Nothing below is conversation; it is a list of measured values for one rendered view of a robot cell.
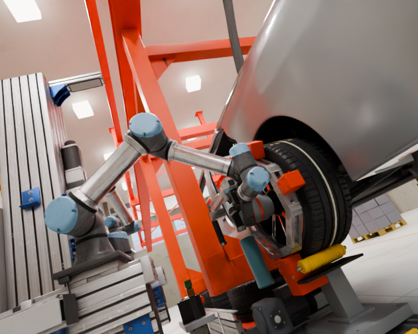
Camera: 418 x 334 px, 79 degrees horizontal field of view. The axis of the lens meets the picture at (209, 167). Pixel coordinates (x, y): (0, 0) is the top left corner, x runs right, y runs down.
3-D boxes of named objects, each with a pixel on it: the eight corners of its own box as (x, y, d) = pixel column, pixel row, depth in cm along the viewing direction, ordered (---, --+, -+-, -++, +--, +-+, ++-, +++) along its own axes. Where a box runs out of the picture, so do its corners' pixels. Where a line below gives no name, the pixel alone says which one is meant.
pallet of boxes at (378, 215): (407, 224, 649) (378, 183, 695) (383, 235, 629) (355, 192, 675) (375, 234, 757) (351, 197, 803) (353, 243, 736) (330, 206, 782)
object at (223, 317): (259, 347, 149) (243, 307, 158) (245, 354, 146) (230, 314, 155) (197, 321, 363) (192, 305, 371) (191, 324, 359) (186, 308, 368)
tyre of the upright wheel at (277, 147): (280, 230, 182) (364, 267, 121) (252, 241, 175) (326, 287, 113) (262, 140, 175) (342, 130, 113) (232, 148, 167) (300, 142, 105)
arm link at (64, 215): (79, 244, 93) (173, 137, 108) (54, 239, 79) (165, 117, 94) (58, 224, 96) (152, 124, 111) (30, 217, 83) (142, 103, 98)
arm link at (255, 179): (264, 161, 89) (275, 182, 85) (253, 175, 98) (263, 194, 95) (245, 166, 86) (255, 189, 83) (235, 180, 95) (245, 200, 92)
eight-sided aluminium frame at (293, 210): (322, 242, 106) (264, 137, 126) (309, 247, 103) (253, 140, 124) (270, 261, 153) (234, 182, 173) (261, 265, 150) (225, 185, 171)
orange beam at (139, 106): (144, 67, 247) (140, 58, 251) (133, 68, 244) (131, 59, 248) (148, 158, 400) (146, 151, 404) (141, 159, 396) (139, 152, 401)
